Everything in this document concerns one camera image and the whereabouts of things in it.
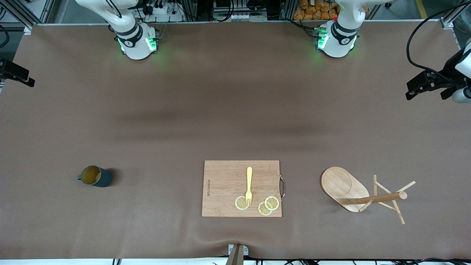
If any dark teal mug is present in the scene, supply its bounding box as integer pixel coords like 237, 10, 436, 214
78, 165, 114, 188

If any wooden mug tree rack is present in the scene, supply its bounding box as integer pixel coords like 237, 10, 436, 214
320, 166, 417, 225

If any bag of orange buns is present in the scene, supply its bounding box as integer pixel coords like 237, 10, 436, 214
293, 0, 369, 21

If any brown table mat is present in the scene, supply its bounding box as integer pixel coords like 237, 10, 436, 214
0, 20, 471, 260

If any white power strip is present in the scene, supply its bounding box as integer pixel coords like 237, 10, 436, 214
147, 4, 185, 22

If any yellow plastic fork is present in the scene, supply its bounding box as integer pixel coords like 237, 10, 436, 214
245, 167, 253, 206

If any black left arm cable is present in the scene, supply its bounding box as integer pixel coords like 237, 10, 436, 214
406, 0, 471, 73

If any aluminium frame profile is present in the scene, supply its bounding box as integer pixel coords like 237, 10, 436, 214
0, 0, 56, 34
440, 0, 471, 30

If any aluminium camera post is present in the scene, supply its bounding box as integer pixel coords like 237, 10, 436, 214
225, 244, 249, 265

